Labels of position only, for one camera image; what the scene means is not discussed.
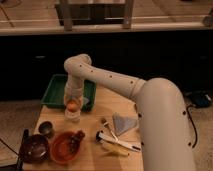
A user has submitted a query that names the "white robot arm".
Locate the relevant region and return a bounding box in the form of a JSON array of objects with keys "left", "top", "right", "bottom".
[{"left": 64, "top": 54, "right": 196, "bottom": 171}]

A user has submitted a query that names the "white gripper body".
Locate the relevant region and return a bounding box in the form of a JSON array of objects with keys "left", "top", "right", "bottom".
[{"left": 64, "top": 87, "right": 83, "bottom": 110}]

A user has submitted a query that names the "orange plastic bowl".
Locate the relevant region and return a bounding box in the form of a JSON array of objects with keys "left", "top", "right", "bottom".
[{"left": 50, "top": 131, "right": 80, "bottom": 165}]

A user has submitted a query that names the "white handled black spatula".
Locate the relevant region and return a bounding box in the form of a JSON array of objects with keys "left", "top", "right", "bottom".
[{"left": 96, "top": 131, "right": 141, "bottom": 152}]

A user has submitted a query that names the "black handled utensil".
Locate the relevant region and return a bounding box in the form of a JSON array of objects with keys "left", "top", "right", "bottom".
[{"left": 15, "top": 129, "right": 29, "bottom": 171}]

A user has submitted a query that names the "yellow banana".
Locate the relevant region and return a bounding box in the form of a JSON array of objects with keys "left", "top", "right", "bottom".
[{"left": 102, "top": 142, "right": 129, "bottom": 156}]

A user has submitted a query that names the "orange apple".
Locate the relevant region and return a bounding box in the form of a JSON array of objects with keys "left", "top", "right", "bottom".
[{"left": 67, "top": 101, "right": 79, "bottom": 112}]

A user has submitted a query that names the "dark object on floor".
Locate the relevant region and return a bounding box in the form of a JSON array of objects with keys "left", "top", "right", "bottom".
[{"left": 190, "top": 92, "right": 212, "bottom": 108}]

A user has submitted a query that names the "green plastic tray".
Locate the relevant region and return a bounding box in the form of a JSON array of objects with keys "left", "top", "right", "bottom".
[{"left": 42, "top": 74, "right": 96, "bottom": 112}]

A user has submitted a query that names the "grey blue sponge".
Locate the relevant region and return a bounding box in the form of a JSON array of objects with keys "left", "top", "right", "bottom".
[{"left": 83, "top": 97, "right": 89, "bottom": 105}]

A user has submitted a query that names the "small metal fork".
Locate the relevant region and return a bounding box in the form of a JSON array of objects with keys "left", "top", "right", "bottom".
[{"left": 101, "top": 118, "right": 118, "bottom": 141}]

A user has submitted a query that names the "small metal cup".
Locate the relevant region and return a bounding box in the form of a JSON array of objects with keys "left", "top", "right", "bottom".
[{"left": 38, "top": 121, "right": 54, "bottom": 137}]

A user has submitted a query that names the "black cable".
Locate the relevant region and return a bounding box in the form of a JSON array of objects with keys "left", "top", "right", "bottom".
[{"left": 185, "top": 103, "right": 199, "bottom": 149}]

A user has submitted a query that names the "white paper cup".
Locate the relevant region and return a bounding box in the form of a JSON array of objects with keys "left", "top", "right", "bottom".
[{"left": 65, "top": 110, "right": 80, "bottom": 122}]

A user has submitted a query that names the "dark brown bowl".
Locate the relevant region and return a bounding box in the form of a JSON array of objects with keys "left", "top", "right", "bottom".
[{"left": 21, "top": 134, "right": 49, "bottom": 164}]

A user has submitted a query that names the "wooden chair frame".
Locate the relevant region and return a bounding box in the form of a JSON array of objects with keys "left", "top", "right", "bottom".
[{"left": 54, "top": 0, "right": 134, "bottom": 31}]

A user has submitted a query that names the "grey triangular cloth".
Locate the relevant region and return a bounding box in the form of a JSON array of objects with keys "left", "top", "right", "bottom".
[{"left": 112, "top": 113, "right": 137, "bottom": 136}]

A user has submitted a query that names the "dark grapes bunch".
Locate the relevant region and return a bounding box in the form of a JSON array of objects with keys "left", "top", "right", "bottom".
[{"left": 69, "top": 130, "right": 85, "bottom": 151}]

